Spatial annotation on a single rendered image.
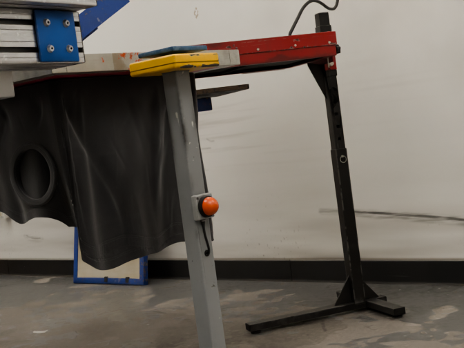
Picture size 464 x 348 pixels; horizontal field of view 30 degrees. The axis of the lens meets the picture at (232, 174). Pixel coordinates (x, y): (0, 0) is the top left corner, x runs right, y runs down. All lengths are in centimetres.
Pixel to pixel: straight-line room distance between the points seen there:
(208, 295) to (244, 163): 272
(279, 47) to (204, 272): 157
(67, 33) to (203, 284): 58
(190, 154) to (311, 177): 249
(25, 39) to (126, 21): 355
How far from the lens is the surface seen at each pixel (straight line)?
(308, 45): 323
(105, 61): 186
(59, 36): 149
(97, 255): 193
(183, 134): 172
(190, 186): 173
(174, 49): 169
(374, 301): 354
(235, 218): 453
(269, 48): 316
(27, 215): 202
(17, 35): 144
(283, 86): 424
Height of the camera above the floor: 80
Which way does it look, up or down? 3 degrees down
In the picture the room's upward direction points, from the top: 8 degrees counter-clockwise
